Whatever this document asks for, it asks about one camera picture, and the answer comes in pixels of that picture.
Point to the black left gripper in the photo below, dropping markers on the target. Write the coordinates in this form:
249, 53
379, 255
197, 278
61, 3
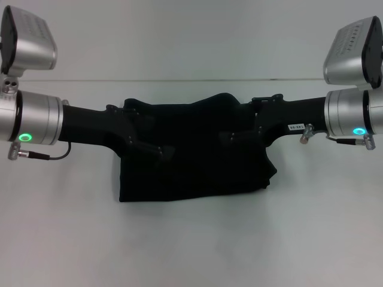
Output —
95, 125

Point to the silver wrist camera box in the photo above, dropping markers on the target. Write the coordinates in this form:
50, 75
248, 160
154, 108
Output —
30, 42
350, 56

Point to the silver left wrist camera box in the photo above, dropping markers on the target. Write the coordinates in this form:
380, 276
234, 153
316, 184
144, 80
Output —
30, 42

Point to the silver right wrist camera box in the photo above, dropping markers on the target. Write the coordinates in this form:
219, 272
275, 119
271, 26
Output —
350, 56

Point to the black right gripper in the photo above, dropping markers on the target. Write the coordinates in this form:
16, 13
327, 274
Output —
293, 119

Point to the black shirt with FREE print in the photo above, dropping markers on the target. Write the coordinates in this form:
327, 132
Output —
197, 167

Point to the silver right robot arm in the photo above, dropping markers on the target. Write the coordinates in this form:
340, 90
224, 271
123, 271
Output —
356, 115

